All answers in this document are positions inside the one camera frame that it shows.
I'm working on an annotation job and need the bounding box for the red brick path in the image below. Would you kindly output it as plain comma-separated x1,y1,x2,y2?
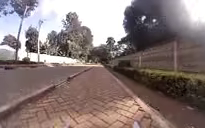
1,65,158,128

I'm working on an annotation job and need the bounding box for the row of trees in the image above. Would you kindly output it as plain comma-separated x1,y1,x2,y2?
0,11,124,64

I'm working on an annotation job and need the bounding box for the pale kerb strip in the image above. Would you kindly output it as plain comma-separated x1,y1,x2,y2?
104,66,178,128

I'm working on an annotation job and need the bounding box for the large dark tree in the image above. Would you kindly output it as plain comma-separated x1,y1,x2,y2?
118,0,205,56

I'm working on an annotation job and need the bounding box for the grey street pole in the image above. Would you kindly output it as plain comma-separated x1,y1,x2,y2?
36,19,44,64

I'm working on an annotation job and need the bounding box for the low green hedge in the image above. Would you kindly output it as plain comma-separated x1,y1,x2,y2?
104,63,205,101

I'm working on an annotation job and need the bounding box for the grey concrete kerb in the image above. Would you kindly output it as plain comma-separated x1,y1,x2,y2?
0,66,95,118

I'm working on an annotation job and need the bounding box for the brown dirt ditch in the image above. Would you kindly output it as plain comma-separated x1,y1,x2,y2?
108,68,205,128

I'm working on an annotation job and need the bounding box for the grey asphalt road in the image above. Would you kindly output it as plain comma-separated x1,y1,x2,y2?
0,65,91,111

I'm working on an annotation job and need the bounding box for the tall thin-trunked tree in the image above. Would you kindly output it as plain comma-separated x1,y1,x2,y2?
0,0,40,63

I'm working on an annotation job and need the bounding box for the white boundary wall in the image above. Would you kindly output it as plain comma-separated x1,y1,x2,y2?
0,44,83,65

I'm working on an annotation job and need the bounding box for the grey concrete block wall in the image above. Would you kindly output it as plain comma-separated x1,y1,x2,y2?
111,35,205,75

